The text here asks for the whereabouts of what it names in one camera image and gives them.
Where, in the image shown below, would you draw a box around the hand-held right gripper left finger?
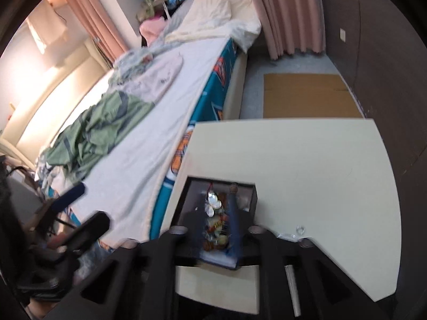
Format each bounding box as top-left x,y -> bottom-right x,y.
43,207 -> 205,320

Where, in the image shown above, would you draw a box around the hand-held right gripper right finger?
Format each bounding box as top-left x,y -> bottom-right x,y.
227,182 -> 395,320

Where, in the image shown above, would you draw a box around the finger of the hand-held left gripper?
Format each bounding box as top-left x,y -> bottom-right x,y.
61,210 -> 111,251
49,182 -> 88,213

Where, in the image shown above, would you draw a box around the brown wooden bead bracelet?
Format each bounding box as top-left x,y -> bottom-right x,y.
202,218 -> 231,253

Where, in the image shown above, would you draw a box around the clear butterfly pendant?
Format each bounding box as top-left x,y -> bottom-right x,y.
203,191 -> 223,219

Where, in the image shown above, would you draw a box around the black square gift box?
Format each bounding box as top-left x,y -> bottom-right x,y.
169,175 -> 259,271

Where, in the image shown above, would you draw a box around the clear plastic trinket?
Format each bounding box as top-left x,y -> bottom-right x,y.
276,224 -> 315,241

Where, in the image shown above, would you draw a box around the green cloth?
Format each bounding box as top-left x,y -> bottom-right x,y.
44,90 -> 156,181

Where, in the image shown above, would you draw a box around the beige padded headboard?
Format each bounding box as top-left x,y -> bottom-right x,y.
0,58 -> 114,161

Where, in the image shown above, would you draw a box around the white low table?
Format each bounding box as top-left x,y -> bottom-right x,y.
159,118 -> 405,311

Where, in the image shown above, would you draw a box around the bed with white sheet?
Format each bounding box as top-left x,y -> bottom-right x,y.
33,0 -> 263,251

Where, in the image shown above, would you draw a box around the flattened cardboard sheet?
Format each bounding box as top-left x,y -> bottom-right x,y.
263,73 -> 365,119

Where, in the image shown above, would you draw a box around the white garment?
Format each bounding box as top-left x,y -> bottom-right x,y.
115,51 -> 184,103

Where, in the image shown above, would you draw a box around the pale blue patterned cloth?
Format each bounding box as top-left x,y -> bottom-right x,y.
110,47 -> 158,85

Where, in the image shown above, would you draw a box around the white hanging towel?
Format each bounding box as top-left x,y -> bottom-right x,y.
25,3 -> 69,54

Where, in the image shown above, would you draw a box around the narrow pink curtain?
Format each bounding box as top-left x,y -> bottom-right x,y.
43,0 -> 129,66

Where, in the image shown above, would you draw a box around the white duvet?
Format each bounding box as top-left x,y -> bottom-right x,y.
163,0 -> 263,53

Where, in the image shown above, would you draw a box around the white drying rack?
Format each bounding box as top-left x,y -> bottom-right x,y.
151,0 -> 178,19

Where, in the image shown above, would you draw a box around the wide pink curtain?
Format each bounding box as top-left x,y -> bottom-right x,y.
248,0 -> 326,61

